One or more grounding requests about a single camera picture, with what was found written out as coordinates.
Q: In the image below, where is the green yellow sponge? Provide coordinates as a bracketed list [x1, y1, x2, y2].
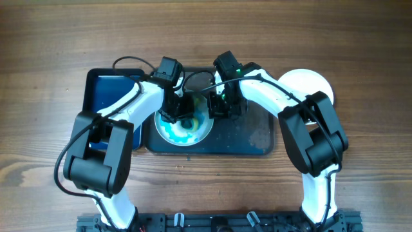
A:
[180, 117, 200, 132]

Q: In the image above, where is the white plate stained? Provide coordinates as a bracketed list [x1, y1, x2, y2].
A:
[154, 94, 214, 146]

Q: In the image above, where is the white plate back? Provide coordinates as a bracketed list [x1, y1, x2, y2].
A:
[277, 69, 334, 104]

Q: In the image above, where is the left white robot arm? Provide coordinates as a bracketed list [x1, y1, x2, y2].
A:
[54, 81, 198, 231]

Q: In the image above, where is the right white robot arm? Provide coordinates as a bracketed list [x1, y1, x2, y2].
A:
[214, 60, 348, 229]

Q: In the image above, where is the dark brown serving tray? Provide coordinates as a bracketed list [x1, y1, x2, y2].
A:
[142, 66, 276, 156]

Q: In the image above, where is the blue water tray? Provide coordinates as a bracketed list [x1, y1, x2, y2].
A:
[82, 68, 144, 150]

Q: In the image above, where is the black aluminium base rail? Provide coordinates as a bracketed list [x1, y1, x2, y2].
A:
[76, 210, 364, 232]

